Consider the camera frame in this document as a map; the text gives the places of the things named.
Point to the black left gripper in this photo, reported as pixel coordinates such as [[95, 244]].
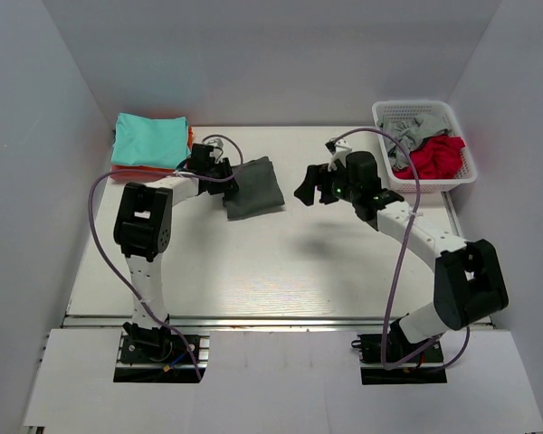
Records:
[[229, 183]]

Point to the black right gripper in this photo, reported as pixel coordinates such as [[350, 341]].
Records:
[[306, 192]]

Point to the dark grey t-shirt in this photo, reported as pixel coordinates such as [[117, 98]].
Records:
[[258, 190]]

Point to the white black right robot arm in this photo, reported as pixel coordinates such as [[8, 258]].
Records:
[[468, 284]]

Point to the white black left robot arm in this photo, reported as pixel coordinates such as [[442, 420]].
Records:
[[144, 224]]

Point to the teal folded t-shirt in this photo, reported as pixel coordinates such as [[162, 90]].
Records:
[[150, 142]]

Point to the orange folded t-shirt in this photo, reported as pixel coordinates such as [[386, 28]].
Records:
[[148, 174]]

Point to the light grey t-shirt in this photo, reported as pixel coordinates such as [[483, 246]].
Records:
[[411, 133]]

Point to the red t-shirt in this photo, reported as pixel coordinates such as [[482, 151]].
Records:
[[438, 158]]

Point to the white plastic laundry basket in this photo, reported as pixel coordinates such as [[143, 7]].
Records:
[[403, 110]]

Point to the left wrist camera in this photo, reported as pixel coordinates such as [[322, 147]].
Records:
[[218, 146]]

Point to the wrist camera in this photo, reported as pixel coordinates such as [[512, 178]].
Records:
[[339, 150], [218, 146]]

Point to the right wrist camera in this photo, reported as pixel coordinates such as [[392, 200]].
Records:
[[339, 150]]

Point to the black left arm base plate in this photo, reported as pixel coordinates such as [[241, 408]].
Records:
[[141, 363]]

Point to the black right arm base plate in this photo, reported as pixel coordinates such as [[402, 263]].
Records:
[[426, 367]]

